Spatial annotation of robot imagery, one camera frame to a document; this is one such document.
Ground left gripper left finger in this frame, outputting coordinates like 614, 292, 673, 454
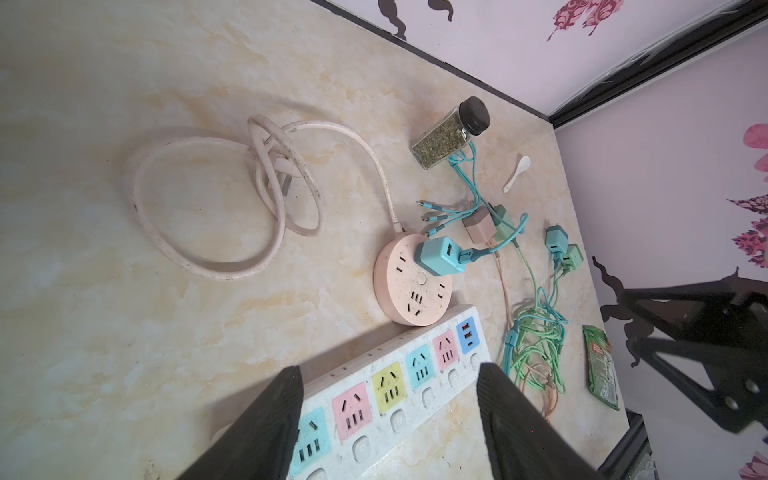
180, 366, 304, 479

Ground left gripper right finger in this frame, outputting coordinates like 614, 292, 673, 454
476, 363, 600, 479

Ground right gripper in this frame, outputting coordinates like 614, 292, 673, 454
620, 273, 767, 434

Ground teal charger plug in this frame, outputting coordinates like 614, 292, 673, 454
545, 225, 569, 256
415, 237, 485, 277

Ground light green charger plug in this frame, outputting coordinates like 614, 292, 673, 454
492, 204, 515, 243

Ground pink charger plug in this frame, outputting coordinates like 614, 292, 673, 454
462, 205, 496, 245

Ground green snack packet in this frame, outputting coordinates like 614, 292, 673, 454
582, 325, 619, 411

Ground white multicolour power strip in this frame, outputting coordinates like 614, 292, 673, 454
287, 304, 490, 479

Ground round pink power socket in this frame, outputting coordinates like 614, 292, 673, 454
373, 234, 452, 327

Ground white spoon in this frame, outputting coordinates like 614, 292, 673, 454
502, 155, 532, 194

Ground tangled charging cables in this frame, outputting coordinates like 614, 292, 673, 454
416, 140, 569, 421

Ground pink socket cord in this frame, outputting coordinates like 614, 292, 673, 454
130, 115, 404, 282

